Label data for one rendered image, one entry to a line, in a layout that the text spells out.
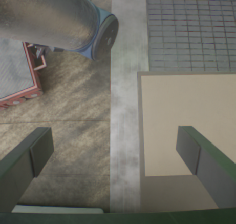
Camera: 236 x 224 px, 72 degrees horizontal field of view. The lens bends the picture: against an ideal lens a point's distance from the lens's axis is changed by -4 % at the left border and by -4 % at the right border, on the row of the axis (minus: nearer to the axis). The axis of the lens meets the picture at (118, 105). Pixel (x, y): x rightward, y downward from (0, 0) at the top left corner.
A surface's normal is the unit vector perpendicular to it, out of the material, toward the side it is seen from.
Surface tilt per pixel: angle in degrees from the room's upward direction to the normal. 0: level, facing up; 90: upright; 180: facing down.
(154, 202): 0
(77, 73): 0
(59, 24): 94
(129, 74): 0
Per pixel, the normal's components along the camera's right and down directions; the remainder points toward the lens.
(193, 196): -0.02, -0.16
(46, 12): 0.84, 0.53
